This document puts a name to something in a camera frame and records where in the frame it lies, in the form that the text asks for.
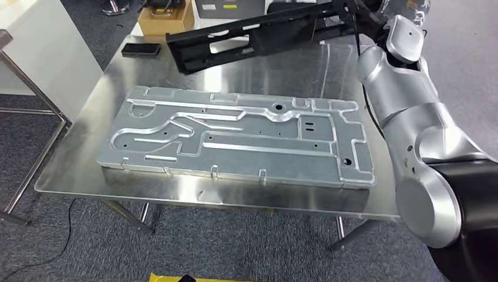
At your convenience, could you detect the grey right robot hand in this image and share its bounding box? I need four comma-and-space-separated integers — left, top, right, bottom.
342, 0, 430, 40

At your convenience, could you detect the black plastic panel part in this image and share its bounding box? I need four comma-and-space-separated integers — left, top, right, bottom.
165, 0, 390, 76

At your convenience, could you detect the stainless steel workbench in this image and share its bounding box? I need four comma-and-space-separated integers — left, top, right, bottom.
34, 17, 402, 252

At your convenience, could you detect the white grey equipment box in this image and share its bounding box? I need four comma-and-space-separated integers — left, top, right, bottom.
194, 0, 268, 20

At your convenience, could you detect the stamped grey metal panel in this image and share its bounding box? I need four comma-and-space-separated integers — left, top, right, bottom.
95, 85, 378, 191

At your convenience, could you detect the brown cardboard box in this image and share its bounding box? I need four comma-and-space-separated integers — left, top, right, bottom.
137, 0, 196, 37

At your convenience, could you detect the black smartphone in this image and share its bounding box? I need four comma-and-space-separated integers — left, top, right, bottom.
121, 42, 162, 58

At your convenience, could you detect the chrome chair base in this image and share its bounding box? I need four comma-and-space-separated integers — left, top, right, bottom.
100, 0, 132, 16

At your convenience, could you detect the stainless steel side table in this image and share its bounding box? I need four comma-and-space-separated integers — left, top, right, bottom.
0, 29, 73, 227

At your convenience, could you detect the black floor cable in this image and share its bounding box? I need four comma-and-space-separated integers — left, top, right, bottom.
0, 197, 78, 282

